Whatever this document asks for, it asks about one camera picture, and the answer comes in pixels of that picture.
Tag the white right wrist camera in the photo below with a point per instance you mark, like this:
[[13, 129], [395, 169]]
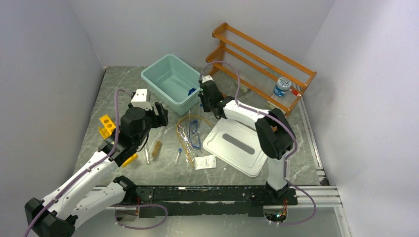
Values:
[[206, 78]]

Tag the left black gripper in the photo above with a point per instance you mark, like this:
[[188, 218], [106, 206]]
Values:
[[159, 120]]

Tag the clear plastic funnel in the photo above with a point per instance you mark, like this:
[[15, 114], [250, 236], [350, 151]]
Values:
[[203, 125]]

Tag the brown test tube brush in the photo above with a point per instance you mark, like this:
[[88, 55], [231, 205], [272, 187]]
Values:
[[158, 144]]

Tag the blue white lidded jar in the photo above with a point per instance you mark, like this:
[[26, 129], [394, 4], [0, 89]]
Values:
[[282, 86]]

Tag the blue item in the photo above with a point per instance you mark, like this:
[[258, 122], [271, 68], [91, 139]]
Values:
[[191, 91]]

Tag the white plastic bin lid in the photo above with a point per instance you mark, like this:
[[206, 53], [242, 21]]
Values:
[[237, 145]]

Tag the yellow test tube rack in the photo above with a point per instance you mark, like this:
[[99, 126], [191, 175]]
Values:
[[106, 130]]

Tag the white green small box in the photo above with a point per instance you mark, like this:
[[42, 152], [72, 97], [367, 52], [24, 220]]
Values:
[[271, 105]]

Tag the orange wooden shelf rack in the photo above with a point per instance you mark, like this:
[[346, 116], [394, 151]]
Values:
[[259, 66]]

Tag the black mounting rail base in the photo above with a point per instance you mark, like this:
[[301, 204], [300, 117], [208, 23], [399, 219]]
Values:
[[211, 200]]

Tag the yellow rubber tubing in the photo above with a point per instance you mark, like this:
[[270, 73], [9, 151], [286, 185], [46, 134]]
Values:
[[181, 120]]

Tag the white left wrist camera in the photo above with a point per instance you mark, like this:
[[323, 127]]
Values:
[[141, 99]]

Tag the metal crucible tongs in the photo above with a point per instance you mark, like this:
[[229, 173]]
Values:
[[191, 152]]

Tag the blue capped tube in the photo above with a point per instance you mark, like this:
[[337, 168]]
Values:
[[177, 157]]

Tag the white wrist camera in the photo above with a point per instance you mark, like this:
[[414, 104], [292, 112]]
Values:
[[141, 99], [206, 78]]

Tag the light green plastic bin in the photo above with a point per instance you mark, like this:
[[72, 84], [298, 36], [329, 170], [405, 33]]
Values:
[[170, 79]]

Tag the blue safety glasses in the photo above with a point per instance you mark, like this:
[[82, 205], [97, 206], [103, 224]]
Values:
[[193, 133]]

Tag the clear glass test tube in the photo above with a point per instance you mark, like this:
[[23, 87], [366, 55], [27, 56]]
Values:
[[146, 153]]

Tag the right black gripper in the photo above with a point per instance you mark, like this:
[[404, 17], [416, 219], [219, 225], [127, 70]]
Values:
[[206, 109]]

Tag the small white plastic bag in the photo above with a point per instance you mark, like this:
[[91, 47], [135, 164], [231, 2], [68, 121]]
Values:
[[205, 162]]

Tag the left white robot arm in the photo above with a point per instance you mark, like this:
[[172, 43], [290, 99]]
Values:
[[61, 212]]

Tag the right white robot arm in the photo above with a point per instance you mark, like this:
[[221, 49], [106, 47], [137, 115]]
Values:
[[275, 135]]

